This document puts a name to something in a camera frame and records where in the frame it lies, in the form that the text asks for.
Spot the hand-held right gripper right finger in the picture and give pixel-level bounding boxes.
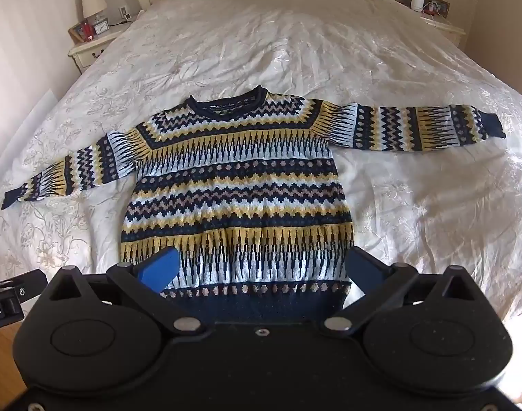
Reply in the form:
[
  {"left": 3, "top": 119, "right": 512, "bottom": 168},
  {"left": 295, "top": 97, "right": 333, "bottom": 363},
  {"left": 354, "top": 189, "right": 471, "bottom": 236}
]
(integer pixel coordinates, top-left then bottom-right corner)
[{"left": 320, "top": 247, "right": 485, "bottom": 337}]

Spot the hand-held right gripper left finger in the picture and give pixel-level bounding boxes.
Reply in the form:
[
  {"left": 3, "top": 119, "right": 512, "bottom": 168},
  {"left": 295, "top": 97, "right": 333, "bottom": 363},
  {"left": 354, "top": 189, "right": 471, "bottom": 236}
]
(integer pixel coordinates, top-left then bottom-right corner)
[{"left": 50, "top": 246, "right": 204, "bottom": 336}]

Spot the patterned knit sweater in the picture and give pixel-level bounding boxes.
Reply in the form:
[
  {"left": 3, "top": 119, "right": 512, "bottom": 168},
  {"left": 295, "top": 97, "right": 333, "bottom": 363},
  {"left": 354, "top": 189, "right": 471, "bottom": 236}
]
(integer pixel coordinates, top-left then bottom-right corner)
[{"left": 1, "top": 86, "right": 507, "bottom": 324}]

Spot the cream nightstand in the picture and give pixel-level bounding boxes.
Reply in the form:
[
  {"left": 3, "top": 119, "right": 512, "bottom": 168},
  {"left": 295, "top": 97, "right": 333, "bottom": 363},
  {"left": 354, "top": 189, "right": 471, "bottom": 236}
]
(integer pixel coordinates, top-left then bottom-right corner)
[
  {"left": 68, "top": 21, "right": 134, "bottom": 74},
  {"left": 419, "top": 12, "right": 467, "bottom": 49}
]

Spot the cream embroidered bedspread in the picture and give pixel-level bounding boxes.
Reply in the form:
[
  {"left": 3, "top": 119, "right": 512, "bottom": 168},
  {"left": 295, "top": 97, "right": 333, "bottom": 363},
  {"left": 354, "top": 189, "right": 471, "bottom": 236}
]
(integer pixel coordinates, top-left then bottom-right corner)
[{"left": 0, "top": 0, "right": 522, "bottom": 324}]

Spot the cream table lamp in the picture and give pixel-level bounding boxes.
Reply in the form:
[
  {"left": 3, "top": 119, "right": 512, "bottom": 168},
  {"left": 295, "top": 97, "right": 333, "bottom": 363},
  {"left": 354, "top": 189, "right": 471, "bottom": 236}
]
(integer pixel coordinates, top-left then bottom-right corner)
[{"left": 81, "top": 0, "right": 108, "bottom": 21}]

